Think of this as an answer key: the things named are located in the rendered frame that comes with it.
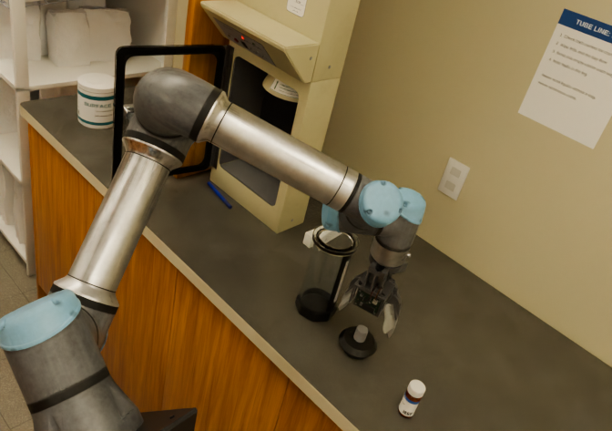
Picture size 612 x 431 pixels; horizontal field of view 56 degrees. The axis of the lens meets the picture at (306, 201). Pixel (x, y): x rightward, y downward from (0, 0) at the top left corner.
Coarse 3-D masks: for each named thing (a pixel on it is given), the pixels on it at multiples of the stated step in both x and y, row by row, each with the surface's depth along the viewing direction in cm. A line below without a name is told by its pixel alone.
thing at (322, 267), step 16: (320, 240) 130; (336, 240) 138; (352, 240) 133; (320, 256) 131; (336, 256) 130; (320, 272) 133; (336, 272) 132; (304, 288) 138; (320, 288) 135; (304, 304) 140; (320, 304) 138
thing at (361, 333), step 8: (352, 328) 136; (360, 328) 132; (344, 336) 133; (352, 336) 134; (360, 336) 132; (368, 336) 135; (344, 344) 132; (352, 344) 132; (360, 344) 132; (368, 344) 133; (376, 344) 135; (352, 352) 131; (360, 352) 131; (368, 352) 131
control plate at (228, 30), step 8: (224, 24) 144; (224, 32) 151; (232, 32) 145; (232, 40) 152; (240, 40) 147; (248, 40) 142; (256, 48) 143; (264, 48) 138; (264, 56) 144; (272, 64) 144
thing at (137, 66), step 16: (128, 64) 144; (144, 64) 146; (160, 64) 149; (176, 64) 152; (192, 64) 155; (208, 64) 157; (128, 80) 146; (208, 80) 160; (128, 96) 149; (128, 112) 151; (112, 144) 154; (192, 144) 169; (112, 160) 157; (192, 160) 173
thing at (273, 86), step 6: (270, 78) 155; (276, 78) 154; (264, 84) 157; (270, 84) 155; (276, 84) 154; (282, 84) 153; (270, 90) 155; (276, 90) 154; (282, 90) 153; (288, 90) 153; (294, 90) 153; (276, 96) 154; (282, 96) 153; (288, 96) 153; (294, 96) 153
